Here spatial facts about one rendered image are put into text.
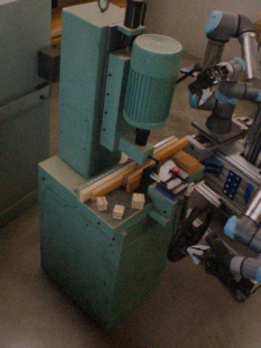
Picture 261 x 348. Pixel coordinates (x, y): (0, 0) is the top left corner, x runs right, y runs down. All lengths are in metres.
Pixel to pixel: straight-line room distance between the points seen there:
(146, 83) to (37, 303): 1.44
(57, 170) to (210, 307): 1.23
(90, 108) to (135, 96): 0.25
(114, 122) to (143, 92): 0.24
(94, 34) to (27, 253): 1.52
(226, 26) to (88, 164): 0.92
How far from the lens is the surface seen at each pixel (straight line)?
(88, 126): 1.72
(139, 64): 1.43
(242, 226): 1.50
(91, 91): 1.63
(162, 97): 1.49
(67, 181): 1.87
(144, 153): 1.65
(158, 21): 5.49
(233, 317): 2.55
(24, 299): 2.43
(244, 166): 2.32
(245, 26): 2.09
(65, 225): 2.01
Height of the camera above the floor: 2.06
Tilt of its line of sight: 40 degrees down
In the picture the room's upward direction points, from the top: 10 degrees clockwise
